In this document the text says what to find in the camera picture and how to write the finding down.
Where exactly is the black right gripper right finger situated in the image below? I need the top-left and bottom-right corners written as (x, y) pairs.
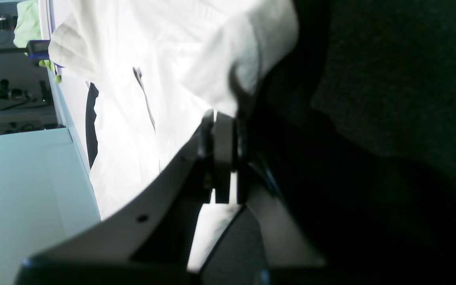
top-left (202, 103), bottom-right (456, 285)

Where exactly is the black table cloth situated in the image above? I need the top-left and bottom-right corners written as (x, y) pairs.
top-left (259, 0), bottom-right (456, 186)

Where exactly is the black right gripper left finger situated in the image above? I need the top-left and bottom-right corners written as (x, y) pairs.
top-left (15, 110), bottom-right (235, 285)

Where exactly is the grey white table frame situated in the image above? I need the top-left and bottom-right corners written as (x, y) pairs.
top-left (0, 0), bottom-right (102, 285)

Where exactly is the cream white T-shirt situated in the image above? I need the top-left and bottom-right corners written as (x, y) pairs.
top-left (48, 0), bottom-right (300, 274)

